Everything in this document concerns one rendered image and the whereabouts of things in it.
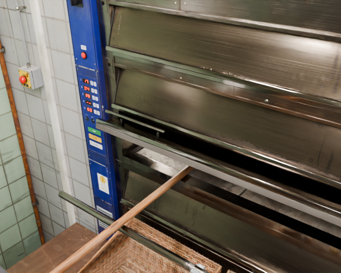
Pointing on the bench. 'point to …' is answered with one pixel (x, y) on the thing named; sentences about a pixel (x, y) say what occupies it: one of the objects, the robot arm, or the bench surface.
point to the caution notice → (103, 183)
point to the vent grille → (105, 214)
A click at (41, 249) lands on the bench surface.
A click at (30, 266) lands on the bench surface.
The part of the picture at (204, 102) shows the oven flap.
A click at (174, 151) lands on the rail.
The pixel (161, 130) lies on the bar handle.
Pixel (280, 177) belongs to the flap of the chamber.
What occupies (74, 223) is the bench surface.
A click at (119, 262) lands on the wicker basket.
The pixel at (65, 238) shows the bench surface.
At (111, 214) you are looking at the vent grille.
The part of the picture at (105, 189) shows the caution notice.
